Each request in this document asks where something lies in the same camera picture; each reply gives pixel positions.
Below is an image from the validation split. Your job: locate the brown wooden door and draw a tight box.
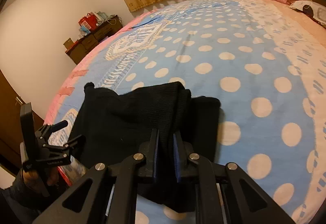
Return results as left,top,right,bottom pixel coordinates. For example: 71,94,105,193
0,69,45,175

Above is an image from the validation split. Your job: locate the left hand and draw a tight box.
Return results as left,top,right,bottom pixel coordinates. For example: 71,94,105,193
22,167,59,193

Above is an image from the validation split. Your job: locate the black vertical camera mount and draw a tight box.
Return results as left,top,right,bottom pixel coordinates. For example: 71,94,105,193
20,103,40,164

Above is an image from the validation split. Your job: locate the black cloth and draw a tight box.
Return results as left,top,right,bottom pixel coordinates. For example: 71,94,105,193
68,81,222,213

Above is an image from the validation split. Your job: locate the red gift bag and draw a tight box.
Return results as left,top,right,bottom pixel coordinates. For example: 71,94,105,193
78,12,98,31

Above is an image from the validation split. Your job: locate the dark wooden desk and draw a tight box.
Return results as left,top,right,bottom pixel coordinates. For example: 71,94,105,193
65,15,123,64

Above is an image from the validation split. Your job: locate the metal door handle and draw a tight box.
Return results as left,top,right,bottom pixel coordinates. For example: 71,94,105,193
15,96,24,106

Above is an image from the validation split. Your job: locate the small cardboard box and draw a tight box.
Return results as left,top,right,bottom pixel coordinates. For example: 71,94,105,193
64,38,74,50

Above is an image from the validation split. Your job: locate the white circle-patterned pillow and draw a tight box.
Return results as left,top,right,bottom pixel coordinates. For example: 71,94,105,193
290,0,326,27

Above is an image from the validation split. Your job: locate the blue pink patterned bedspread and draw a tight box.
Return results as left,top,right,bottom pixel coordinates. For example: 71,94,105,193
45,0,325,223

